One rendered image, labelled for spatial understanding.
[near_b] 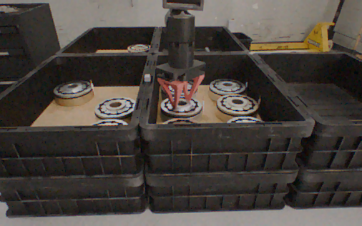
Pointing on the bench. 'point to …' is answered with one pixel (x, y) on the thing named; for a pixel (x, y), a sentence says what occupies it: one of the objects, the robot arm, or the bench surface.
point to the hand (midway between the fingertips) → (181, 100)
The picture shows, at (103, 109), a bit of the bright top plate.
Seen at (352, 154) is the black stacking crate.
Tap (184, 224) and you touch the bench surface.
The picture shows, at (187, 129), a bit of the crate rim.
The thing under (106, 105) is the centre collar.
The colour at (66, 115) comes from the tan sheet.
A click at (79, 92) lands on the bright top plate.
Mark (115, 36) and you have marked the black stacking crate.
